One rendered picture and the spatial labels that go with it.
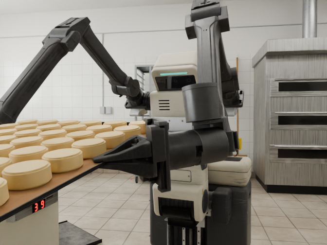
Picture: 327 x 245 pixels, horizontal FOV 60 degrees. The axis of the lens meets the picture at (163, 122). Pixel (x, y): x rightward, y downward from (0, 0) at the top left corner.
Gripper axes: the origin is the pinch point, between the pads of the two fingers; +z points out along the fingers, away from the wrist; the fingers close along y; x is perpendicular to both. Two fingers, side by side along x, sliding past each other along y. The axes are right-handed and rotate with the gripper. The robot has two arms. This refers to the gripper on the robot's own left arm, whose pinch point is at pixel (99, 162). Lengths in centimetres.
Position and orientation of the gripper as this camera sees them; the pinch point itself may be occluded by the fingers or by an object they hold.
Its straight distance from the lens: 40.3
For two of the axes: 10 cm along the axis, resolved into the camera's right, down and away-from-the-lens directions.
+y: 0.5, 9.9, 1.4
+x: -4.0, -1.1, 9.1
